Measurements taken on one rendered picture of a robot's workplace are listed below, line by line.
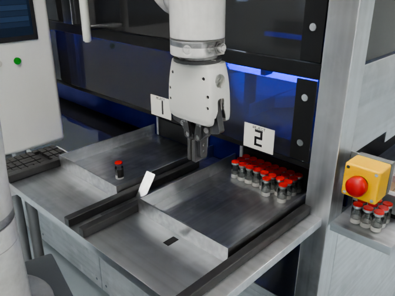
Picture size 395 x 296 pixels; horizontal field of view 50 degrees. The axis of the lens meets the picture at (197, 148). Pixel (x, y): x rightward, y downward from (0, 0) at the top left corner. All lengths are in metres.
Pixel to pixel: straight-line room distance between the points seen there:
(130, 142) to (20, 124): 0.40
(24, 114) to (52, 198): 0.52
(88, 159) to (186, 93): 0.62
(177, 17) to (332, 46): 0.34
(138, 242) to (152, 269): 0.09
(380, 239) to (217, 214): 0.34
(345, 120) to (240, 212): 0.30
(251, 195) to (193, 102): 0.42
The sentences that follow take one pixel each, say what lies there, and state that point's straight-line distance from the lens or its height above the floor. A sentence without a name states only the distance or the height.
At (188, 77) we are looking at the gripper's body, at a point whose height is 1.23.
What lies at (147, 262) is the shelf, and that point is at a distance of 0.82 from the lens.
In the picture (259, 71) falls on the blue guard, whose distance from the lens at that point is 0.95.
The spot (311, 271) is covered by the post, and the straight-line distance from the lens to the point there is 1.06.
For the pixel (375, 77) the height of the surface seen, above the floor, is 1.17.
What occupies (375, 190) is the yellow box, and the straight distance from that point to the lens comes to 0.88.
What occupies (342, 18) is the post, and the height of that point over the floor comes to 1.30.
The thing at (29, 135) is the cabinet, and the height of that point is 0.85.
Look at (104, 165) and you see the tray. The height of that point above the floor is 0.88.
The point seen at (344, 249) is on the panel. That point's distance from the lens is 1.14.
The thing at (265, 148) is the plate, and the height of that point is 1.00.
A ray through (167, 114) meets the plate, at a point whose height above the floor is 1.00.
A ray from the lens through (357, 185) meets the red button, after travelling 0.86.
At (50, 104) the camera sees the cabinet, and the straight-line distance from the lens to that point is 1.56.
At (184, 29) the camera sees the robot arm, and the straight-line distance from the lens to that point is 0.62.
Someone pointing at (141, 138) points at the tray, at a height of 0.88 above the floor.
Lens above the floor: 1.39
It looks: 23 degrees down
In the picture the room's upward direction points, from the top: straight up
